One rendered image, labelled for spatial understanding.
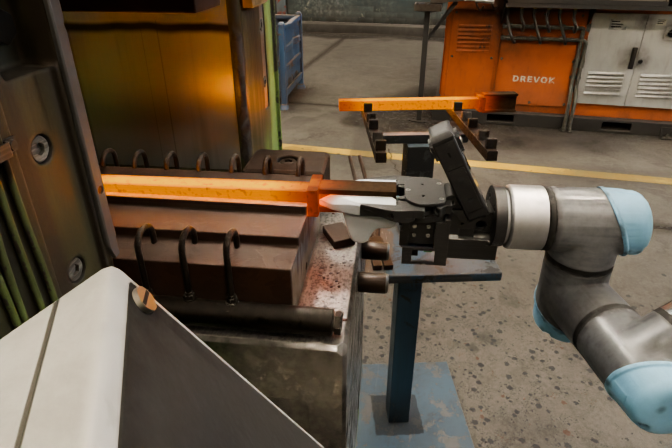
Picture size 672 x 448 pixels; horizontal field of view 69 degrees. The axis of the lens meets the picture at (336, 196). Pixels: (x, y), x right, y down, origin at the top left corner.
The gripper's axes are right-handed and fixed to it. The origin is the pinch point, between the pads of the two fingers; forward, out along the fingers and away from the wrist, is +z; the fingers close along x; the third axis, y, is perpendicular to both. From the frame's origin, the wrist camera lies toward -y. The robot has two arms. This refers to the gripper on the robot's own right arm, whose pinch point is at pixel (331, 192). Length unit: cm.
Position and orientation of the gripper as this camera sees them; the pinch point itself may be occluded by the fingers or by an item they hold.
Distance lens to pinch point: 58.5
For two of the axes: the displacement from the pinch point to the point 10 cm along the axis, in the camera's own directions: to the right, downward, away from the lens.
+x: 1.1, -4.5, 8.8
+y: 0.1, 8.9, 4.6
